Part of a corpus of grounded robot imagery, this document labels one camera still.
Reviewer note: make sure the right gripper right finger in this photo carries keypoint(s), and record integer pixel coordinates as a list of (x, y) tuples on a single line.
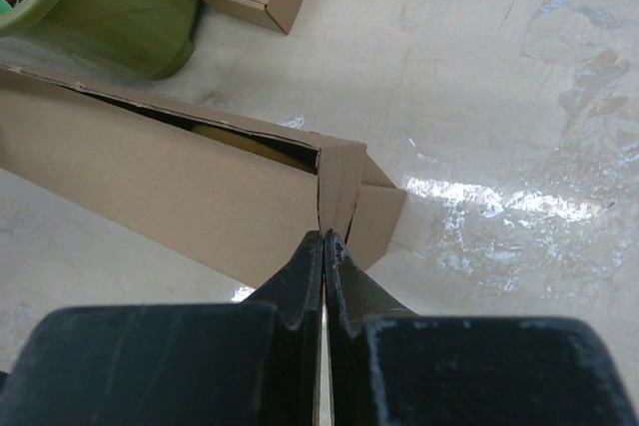
[(392, 366)]

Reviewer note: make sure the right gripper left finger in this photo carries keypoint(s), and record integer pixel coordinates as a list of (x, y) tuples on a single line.
[(254, 362)]

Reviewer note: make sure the large cardboard box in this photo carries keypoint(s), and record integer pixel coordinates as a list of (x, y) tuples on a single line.
[(132, 157)]

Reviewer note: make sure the orange round sponge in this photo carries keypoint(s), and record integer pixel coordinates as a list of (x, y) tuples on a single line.
[(286, 154)]

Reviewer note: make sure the olive green plastic bin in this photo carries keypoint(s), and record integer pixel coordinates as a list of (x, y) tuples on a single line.
[(144, 39)]

